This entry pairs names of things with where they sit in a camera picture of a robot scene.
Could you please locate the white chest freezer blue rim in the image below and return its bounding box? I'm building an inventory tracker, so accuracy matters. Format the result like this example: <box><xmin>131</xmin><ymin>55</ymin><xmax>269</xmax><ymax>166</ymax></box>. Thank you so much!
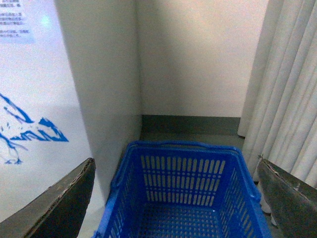
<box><xmin>0</xmin><ymin>0</ymin><xmax>141</xmax><ymax>225</ymax></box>

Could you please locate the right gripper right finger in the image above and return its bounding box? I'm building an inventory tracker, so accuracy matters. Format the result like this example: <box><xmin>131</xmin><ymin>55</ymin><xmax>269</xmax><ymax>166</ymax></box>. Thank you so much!
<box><xmin>257</xmin><ymin>159</ymin><xmax>317</xmax><ymax>238</ymax></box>

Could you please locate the white pleated curtain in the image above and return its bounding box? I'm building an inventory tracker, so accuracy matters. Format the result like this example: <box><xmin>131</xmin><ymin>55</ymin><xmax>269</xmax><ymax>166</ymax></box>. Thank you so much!
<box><xmin>237</xmin><ymin>0</ymin><xmax>317</xmax><ymax>188</ymax></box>

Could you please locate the blue plastic shopping basket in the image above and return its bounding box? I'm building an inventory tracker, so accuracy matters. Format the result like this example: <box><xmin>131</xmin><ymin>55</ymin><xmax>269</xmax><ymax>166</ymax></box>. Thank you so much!
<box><xmin>94</xmin><ymin>141</ymin><xmax>271</xmax><ymax>238</ymax></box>

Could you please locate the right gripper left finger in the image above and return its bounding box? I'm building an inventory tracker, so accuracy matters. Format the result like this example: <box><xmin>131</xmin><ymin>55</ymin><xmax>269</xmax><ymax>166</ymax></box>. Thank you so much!
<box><xmin>0</xmin><ymin>158</ymin><xmax>96</xmax><ymax>238</ymax></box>

